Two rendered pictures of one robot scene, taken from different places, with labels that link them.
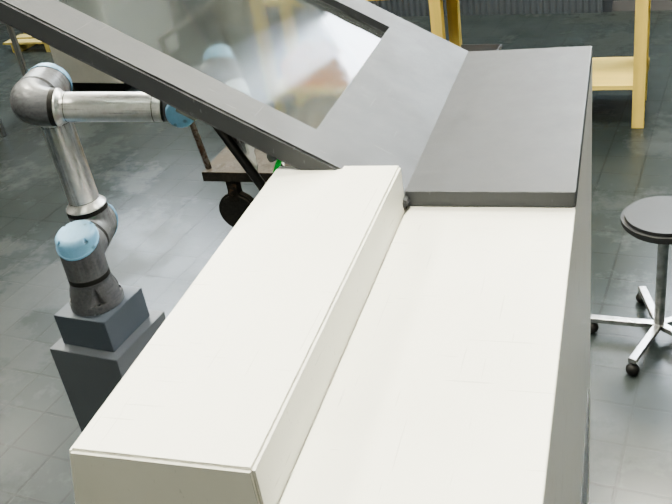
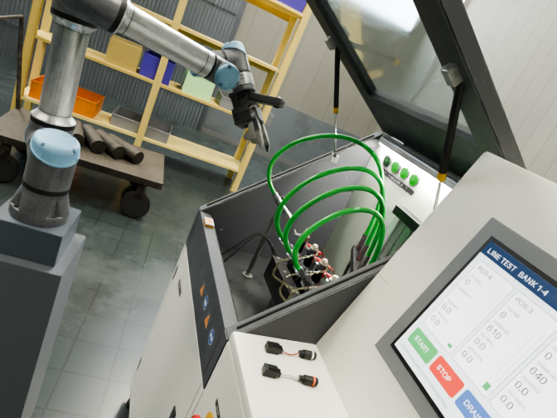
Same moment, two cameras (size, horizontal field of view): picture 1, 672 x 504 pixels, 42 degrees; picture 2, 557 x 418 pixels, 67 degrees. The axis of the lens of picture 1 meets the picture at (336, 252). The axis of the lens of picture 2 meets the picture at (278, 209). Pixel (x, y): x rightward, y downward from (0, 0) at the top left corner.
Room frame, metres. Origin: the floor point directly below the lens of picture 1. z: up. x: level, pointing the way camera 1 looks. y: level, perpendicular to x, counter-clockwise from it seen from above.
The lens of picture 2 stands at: (0.97, 0.99, 1.55)
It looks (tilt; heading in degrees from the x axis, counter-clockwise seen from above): 19 degrees down; 315
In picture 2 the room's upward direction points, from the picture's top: 25 degrees clockwise
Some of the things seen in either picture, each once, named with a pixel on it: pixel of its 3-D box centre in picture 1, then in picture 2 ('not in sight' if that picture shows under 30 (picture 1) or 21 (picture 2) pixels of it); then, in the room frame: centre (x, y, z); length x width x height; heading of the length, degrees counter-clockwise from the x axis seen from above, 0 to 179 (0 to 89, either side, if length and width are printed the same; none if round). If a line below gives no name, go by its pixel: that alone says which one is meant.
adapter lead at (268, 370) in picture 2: not in sight; (290, 375); (1.36, 0.36, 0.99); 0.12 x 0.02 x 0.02; 60
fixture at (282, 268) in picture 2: not in sight; (291, 308); (1.64, 0.09, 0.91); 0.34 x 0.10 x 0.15; 159
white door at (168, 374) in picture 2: not in sight; (159, 380); (1.85, 0.28, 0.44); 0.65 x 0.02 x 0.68; 159
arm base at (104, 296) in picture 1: (92, 286); (43, 197); (2.12, 0.69, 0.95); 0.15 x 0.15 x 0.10
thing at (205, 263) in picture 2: not in sight; (207, 279); (1.84, 0.27, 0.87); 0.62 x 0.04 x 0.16; 159
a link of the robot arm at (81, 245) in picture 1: (81, 249); (52, 158); (2.13, 0.69, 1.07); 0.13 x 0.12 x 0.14; 174
